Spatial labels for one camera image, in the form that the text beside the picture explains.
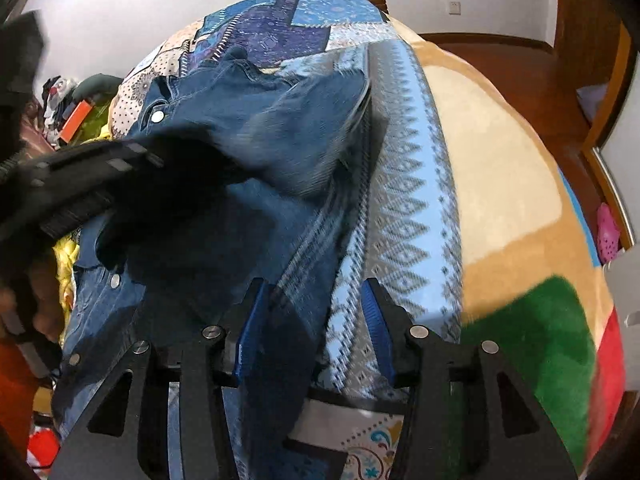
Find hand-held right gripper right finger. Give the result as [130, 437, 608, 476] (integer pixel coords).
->
[360, 277, 581, 480]

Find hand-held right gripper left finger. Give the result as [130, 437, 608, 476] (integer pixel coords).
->
[50, 277, 273, 480]

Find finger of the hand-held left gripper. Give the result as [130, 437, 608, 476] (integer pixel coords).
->
[102, 139, 168, 177]

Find blue denim jacket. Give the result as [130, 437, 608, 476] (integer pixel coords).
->
[50, 47, 375, 443]

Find pile of mixed clothes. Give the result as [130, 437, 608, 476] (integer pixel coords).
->
[27, 73, 126, 152]

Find person's left hand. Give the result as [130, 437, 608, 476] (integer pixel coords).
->
[0, 255, 67, 348]

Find yellow cloth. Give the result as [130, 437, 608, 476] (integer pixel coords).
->
[52, 234, 83, 346]

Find orange box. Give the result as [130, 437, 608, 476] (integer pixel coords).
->
[58, 100, 96, 142]

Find white floral patterned cloth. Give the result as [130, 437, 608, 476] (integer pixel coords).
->
[287, 400, 407, 480]

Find blue patchwork printed bedsheet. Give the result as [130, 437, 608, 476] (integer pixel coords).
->
[107, 0, 465, 403]

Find red orange cloth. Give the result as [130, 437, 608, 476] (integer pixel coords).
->
[0, 337, 63, 471]

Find tan green red plush blanket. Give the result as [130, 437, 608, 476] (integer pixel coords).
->
[387, 15, 627, 476]

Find pink clog shoe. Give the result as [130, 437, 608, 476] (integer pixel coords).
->
[596, 203, 622, 265]

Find light purple cloth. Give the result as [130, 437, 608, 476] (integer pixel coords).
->
[576, 83, 610, 122]

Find wooden door frame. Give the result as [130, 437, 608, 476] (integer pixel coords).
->
[554, 0, 640, 253]

